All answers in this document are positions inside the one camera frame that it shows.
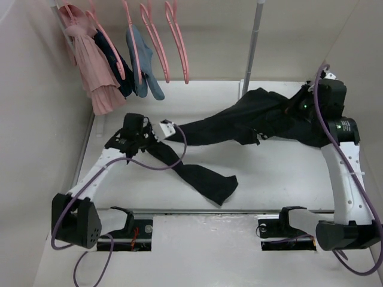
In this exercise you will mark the pink hanger with denim garment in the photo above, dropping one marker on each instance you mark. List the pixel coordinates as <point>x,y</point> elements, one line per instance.
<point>134,46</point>

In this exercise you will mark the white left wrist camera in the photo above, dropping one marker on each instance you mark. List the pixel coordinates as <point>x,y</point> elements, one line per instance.
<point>163,130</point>

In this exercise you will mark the navy blue garment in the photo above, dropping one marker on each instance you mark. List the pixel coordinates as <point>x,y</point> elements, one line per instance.
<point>127,86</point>

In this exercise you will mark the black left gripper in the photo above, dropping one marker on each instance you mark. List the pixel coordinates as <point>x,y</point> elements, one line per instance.
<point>148,128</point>

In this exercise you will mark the pink pleated garment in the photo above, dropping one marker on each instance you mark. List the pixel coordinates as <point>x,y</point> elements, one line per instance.
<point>97,77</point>

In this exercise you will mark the empty pink hanger left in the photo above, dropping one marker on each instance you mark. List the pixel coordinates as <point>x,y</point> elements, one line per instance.
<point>146,15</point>

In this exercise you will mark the empty pink hanger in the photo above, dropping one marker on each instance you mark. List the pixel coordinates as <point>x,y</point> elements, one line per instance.
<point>171,16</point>
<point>146,15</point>

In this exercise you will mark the empty pink hanger right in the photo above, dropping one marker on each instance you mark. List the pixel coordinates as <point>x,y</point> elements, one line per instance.
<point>171,16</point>

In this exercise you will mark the black trousers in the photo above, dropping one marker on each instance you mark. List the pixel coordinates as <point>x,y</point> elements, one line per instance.
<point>256,116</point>

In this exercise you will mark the metal rail at table front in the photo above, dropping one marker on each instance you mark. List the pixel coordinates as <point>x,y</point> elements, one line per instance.
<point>203,211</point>

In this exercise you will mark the light blue denim garment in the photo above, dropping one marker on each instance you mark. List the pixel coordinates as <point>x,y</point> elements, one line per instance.
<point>145,56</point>

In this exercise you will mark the grey metal rack pole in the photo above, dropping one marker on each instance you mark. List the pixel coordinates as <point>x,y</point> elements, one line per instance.
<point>253,44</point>

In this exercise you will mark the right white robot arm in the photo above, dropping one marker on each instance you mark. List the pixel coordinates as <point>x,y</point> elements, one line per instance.
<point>353,225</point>

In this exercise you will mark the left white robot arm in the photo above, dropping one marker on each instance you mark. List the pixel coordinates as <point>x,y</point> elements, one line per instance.
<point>75,219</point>

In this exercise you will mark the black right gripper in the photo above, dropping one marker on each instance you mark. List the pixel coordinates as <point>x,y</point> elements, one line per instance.
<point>304,92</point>

